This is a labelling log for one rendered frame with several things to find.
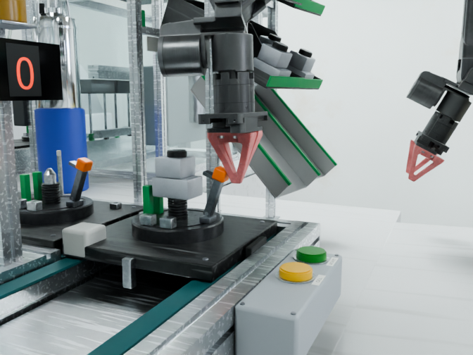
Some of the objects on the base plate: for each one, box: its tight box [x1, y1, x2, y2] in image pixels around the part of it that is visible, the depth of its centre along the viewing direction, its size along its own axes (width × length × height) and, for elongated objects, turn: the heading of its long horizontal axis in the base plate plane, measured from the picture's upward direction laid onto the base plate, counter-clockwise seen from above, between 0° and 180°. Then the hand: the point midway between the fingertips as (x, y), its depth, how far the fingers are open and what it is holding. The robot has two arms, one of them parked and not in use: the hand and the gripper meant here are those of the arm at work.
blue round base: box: [34, 108, 89, 194], centre depth 161 cm, size 16×16×27 cm
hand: (236, 177), depth 69 cm, fingers closed
